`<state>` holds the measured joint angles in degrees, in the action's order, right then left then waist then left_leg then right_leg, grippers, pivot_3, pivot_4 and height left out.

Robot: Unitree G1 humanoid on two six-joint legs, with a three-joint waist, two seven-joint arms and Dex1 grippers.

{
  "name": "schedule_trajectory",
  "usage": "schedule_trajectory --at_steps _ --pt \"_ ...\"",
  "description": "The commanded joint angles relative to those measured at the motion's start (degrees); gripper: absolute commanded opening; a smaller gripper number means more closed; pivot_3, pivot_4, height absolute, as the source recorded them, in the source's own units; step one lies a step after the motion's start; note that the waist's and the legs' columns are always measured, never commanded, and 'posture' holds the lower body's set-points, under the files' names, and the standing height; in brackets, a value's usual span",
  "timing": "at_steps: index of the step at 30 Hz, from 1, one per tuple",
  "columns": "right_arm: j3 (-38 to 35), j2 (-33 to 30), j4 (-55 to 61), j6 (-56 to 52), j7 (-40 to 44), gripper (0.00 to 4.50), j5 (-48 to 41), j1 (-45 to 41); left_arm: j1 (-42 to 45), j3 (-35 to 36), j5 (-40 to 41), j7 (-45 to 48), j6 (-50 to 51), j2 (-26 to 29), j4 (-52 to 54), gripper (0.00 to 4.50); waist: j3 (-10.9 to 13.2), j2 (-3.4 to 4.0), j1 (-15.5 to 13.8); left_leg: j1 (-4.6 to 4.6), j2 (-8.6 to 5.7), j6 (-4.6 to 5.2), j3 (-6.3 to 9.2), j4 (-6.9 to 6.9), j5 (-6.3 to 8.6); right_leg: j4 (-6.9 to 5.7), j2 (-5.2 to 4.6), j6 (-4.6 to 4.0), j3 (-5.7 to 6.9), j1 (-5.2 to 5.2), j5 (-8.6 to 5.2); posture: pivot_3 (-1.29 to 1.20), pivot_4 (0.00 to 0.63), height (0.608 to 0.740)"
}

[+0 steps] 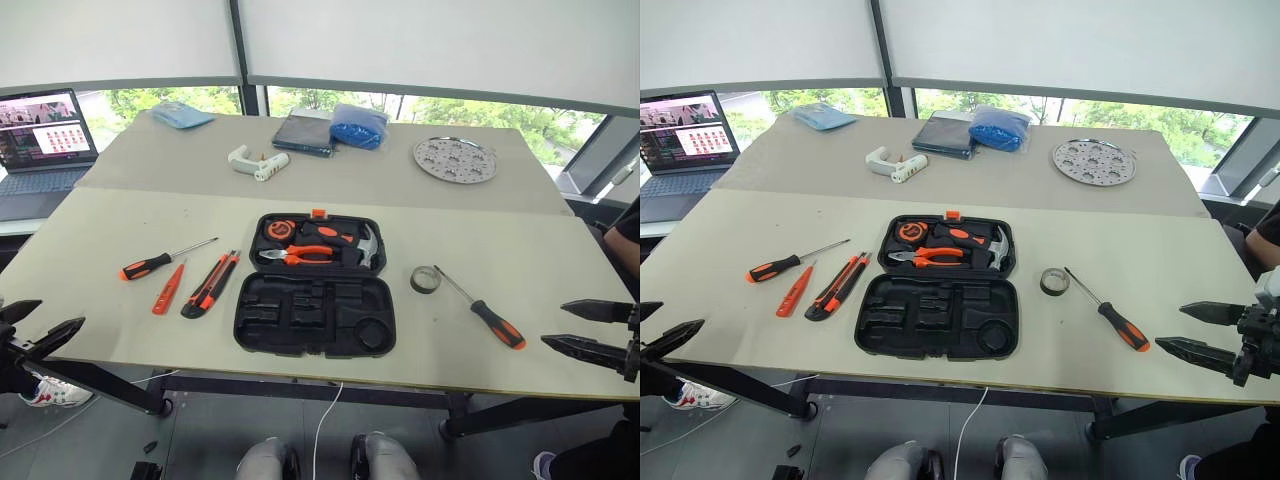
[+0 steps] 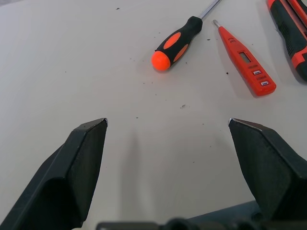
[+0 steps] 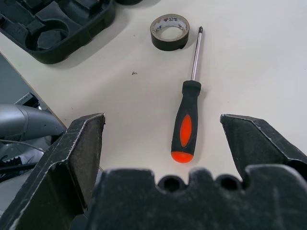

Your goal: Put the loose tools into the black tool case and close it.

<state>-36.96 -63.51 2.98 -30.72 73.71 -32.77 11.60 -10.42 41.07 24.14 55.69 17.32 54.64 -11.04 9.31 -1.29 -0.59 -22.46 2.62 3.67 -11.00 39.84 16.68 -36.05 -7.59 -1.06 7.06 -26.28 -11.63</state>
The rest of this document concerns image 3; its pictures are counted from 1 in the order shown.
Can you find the silver robot body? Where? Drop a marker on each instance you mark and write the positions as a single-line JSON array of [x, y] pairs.
[[26, 119]]

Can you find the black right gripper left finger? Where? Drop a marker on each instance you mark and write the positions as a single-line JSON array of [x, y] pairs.
[[55, 172]]

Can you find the black tool case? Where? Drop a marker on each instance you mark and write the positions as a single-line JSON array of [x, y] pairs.
[[79, 28]]

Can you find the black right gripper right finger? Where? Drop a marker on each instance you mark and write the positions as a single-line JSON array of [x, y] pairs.
[[259, 141]]

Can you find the black electrical tape roll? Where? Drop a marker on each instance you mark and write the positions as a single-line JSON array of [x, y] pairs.
[[168, 44]]

